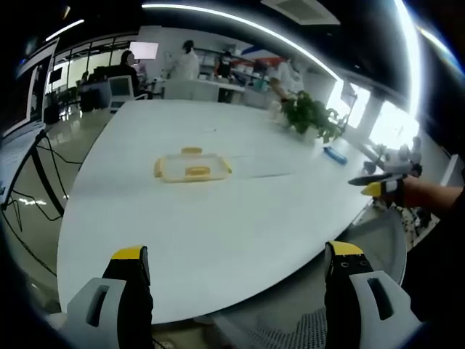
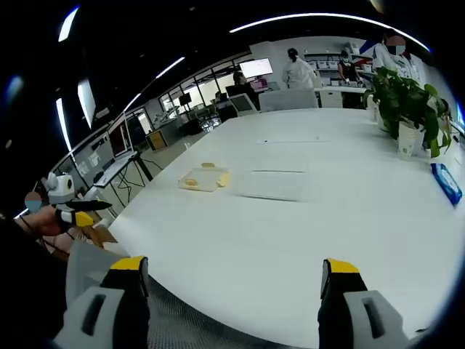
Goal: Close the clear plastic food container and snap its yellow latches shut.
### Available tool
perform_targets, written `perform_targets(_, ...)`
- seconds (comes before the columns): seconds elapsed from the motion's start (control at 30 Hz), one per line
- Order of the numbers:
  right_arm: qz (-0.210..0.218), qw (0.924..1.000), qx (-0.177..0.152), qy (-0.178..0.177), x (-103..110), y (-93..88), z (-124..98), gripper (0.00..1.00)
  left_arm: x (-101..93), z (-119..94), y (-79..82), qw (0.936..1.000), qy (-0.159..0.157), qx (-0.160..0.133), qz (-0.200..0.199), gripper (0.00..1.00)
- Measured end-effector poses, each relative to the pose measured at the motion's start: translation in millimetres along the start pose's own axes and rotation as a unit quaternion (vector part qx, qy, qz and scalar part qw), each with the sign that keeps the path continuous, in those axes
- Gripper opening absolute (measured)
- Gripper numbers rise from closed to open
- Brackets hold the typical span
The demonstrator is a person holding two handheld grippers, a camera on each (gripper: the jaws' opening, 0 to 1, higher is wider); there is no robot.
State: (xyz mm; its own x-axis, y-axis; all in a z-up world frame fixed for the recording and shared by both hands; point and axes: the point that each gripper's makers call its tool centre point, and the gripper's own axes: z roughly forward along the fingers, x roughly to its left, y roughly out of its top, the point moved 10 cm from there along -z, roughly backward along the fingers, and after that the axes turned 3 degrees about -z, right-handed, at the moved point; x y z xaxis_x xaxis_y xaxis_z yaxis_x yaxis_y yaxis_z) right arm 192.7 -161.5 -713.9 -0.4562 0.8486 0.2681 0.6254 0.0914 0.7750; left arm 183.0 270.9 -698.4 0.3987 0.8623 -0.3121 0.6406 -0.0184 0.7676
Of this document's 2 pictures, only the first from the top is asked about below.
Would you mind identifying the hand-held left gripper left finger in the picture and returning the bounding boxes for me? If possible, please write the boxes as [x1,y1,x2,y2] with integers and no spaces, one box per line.
[67,245,155,349]

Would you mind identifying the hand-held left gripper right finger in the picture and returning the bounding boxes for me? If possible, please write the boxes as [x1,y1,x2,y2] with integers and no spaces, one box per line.
[323,240,423,349]

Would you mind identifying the person's right hand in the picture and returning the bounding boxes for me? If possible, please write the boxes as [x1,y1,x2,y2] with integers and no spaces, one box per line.
[397,177,448,211]

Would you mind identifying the blue flat object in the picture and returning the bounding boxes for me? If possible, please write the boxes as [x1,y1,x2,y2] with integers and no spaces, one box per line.
[323,145,348,165]

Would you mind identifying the grey mesh office chair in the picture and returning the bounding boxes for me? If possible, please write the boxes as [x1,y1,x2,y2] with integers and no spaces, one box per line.
[194,206,408,349]

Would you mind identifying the green potted plant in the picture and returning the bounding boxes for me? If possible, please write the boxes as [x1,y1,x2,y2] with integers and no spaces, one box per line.
[280,90,343,143]

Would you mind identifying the clear container with yellow clips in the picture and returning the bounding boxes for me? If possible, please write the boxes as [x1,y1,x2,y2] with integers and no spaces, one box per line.
[154,146,233,183]

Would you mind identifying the white counter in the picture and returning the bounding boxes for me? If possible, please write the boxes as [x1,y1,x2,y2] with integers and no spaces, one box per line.
[162,77,246,103]

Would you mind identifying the white office chair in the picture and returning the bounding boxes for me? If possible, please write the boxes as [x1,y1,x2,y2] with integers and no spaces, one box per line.
[108,75,136,111]

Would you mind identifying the large monitor on stand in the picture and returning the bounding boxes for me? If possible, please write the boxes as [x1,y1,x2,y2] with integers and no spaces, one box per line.
[0,36,61,141]

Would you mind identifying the black floor cable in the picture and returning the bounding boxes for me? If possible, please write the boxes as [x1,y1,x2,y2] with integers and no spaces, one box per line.
[0,145,70,279]

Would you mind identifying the wall screen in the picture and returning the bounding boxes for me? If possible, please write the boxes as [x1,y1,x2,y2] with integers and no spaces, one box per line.
[129,41,160,62]

